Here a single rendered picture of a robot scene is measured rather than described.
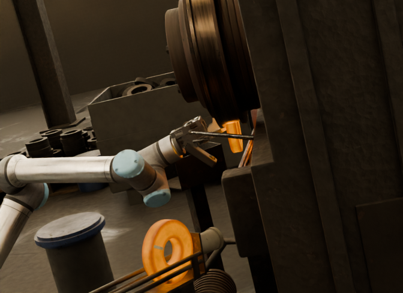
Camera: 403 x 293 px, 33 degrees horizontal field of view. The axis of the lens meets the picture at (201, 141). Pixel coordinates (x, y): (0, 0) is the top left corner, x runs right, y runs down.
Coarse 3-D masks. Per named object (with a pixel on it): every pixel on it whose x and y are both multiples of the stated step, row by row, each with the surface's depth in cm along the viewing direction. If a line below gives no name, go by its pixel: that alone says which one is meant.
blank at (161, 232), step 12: (156, 228) 162; (168, 228) 164; (180, 228) 167; (144, 240) 161; (156, 240) 160; (168, 240) 164; (180, 240) 167; (144, 252) 160; (156, 252) 160; (180, 252) 167; (192, 252) 170; (144, 264) 161; (156, 264) 160; (168, 264) 163; (180, 276) 166
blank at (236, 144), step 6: (228, 126) 220; (234, 126) 219; (228, 132) 220; (234, 132) 219; (240, 132) 233; (228, 138) 220; (234, 144) 221; (240, 144) 225; (234, 150) 224; (240, 150) 224
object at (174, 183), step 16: (208, 144) 267; (192, 160) 253; (224, 160) 259; (176, 176) 279; (192, 176) 253; (208, 176) 256; (192, 192) 263; (192, 208) 267; (208, 208) 267; (208, 224) 267; (208, 256) 268
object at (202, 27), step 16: (192, 0) 183; (208, 0) 182; (192, 16) 181; (208, 16) 180; (192, 32) 179; (208, 32) 179; (208, 48) 180; (208, 64) 181; (208, 80) 182; (224, 80) 182; (208, 96) 184; (224, 96) 185; (224, 112) 191
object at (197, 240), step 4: (192, 232) 170; (196, 232) 170; (192, 236) 170; (196, 236) 169; (200, 236) 169; (192, 240) 171; (196, 240) 170; (200, 240) 169; (196, 244) 170; (200, 244) 169; (196, 248) 170; (200, 248) 169; (200, 256) 170; (200, 264) 171; (204, 264) 170; (200, 268) 171; (204, 268) 170
